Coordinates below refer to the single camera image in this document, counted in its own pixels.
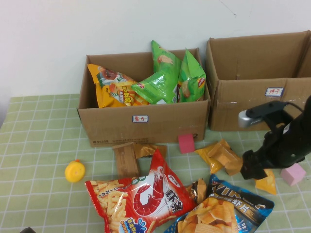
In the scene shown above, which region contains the yellow chips pack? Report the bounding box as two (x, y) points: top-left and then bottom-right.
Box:
(254, 169), (277, 196)

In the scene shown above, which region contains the crumpled green chips bag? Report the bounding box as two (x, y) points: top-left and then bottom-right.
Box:
(131, 71), (180, 105)

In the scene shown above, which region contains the brown rectangular block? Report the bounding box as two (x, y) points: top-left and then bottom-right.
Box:
(112, 142), (141, 178)

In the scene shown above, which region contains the blue black shrimp chips bag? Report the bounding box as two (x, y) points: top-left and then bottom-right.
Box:
(163, 173), (275, 233)

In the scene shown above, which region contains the tall green chips bag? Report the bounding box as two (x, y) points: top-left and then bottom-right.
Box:
(150, 40), (182, 76)

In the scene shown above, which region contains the green checked tablecloth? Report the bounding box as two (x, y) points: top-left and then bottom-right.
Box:
(0, 93), (311, 233)

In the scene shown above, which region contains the red shrimp cracker bag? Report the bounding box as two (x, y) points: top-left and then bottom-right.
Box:
(84, 148), (198, 233)

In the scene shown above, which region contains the orange-yellow chips bag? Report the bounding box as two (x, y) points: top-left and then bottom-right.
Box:
(86, 64), (149, 109)

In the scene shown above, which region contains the deep pink block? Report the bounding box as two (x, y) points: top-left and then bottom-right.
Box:
(177, 133), (196, 155)

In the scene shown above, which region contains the green chips bag red logo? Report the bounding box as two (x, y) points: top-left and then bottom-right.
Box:
(177, 48), (207, 103)

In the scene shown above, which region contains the cardboard box printed 95338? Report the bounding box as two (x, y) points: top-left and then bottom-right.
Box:
(77, 48), (211, 148)

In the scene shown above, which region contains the light pink cube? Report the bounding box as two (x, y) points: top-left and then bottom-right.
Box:
(280, 163), (307, 187)

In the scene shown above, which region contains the brown gold snack packet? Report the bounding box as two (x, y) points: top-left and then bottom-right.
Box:
(207, 138), (244, 176)
(133, 143), (168, 160)

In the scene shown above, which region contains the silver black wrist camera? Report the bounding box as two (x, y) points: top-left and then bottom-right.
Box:
(238, 101), (292, 129)

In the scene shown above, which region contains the yellow duck toy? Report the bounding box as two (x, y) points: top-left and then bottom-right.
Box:
(64, 159), (86, 183)

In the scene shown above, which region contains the small yellow snack packet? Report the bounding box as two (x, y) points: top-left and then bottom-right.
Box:
(194, 148), (225, 173)

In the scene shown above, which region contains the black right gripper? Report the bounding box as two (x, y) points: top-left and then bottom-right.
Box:
(240, 122), (306, 181)

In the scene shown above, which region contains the cardboard box with clear tape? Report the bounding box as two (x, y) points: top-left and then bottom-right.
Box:
(205, 30), (311, 132)

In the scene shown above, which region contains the small dark gold packet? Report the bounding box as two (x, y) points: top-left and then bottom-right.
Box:
(186, 178), (207, 204)

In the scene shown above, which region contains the black camera cable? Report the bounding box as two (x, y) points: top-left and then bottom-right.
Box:
(285, 101), (304, 113)

